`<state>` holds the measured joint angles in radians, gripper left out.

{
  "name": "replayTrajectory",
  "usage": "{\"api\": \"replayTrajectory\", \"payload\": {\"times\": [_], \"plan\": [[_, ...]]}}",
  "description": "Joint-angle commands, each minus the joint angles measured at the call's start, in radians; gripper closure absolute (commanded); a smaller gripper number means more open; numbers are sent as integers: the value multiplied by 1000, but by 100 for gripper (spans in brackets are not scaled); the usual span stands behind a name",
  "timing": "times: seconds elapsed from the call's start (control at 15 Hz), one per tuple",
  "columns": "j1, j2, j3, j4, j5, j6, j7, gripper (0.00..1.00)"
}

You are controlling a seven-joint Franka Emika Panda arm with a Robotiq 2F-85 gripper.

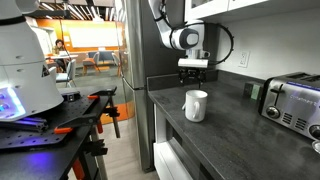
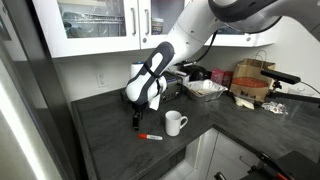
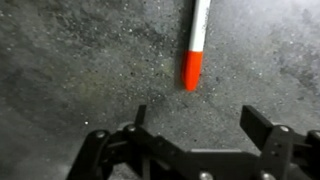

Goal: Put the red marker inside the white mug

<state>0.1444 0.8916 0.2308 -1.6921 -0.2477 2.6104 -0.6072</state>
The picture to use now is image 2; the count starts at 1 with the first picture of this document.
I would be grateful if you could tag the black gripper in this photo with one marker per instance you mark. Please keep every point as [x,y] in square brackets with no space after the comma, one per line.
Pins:
[139,106]

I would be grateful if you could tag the white folded paper napkin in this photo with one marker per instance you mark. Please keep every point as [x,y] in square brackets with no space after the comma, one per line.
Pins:
[244,102]

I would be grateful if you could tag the black camera on stand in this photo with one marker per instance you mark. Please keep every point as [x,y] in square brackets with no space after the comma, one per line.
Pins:
[280,76]

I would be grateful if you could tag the round tin can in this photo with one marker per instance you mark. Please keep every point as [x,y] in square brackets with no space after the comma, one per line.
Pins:
[157,26]

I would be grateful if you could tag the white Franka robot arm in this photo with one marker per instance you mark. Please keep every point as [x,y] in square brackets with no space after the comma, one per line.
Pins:
[195,28]

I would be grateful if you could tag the white wall outlet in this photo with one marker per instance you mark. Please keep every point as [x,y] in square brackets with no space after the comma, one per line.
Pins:
[102,80]

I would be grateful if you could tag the red marker with white barrel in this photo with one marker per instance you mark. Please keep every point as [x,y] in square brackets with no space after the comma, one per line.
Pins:
[150,136]

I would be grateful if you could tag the white upper kitchen cabinet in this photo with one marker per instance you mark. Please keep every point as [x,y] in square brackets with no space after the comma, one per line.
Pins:
[96,43]

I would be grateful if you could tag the white cloth wrap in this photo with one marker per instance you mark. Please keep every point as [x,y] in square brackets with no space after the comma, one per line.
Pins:
[157,93]

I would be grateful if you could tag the aluminium foil tray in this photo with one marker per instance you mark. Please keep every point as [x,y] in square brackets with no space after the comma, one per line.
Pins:
[205,90]

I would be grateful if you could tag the black and silver toaster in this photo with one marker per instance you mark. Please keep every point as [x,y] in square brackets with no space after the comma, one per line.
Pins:
[171,87]

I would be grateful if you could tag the brown paper bag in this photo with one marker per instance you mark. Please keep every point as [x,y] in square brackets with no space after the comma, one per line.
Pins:
[251,81]

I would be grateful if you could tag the white ceramic mug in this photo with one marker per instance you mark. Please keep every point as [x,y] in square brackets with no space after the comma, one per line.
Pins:
[173,123]

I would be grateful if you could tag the red cardboard box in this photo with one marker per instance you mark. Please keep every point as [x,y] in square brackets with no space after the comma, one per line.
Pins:
[218,76]

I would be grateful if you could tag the metal dish rack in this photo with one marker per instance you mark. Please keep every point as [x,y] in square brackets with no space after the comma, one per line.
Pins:
[96,25]

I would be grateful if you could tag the crumpled clear plastic wrapper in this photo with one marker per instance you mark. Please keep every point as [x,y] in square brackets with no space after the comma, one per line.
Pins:
[275,107]

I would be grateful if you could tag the dark stainless refrigerator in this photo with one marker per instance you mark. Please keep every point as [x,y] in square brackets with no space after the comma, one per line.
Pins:
[30,83]

